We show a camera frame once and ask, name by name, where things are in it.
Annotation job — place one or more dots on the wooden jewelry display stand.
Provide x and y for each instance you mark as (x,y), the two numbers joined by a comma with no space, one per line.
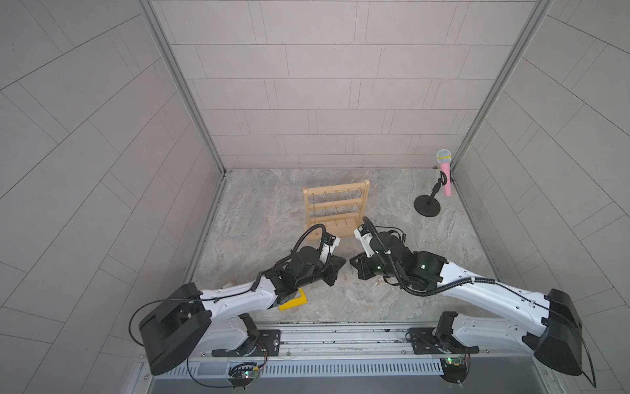
(339,208)

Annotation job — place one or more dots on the pink toy microphone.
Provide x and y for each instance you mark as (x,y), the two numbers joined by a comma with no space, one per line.
(443,158)

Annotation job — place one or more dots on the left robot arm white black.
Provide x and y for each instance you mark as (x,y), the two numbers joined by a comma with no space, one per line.
(192,321)

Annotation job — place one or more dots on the aluminium mounting rail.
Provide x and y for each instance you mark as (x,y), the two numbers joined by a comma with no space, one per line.
(344,340)

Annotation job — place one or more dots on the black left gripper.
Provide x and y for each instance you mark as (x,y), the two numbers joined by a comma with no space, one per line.
(331,268)

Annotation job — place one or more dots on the black microphone stand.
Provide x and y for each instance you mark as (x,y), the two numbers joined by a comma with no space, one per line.
(427,205)

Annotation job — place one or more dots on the green circuit board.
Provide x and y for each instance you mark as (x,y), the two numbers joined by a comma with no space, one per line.
(243,374)
(455,370)

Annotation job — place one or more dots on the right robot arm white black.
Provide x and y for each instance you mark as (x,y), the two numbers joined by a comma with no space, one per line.
(424,274)

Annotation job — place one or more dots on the yellow triangular plastic frame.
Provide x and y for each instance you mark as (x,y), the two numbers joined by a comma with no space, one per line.
(301,299)

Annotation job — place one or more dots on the right green circuit board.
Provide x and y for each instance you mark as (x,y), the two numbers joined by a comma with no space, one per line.
(455,370)

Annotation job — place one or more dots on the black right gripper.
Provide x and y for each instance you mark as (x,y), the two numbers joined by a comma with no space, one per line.
(361,268)

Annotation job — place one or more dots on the left green circuit board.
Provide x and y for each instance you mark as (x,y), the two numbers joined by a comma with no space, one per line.
(243,374)

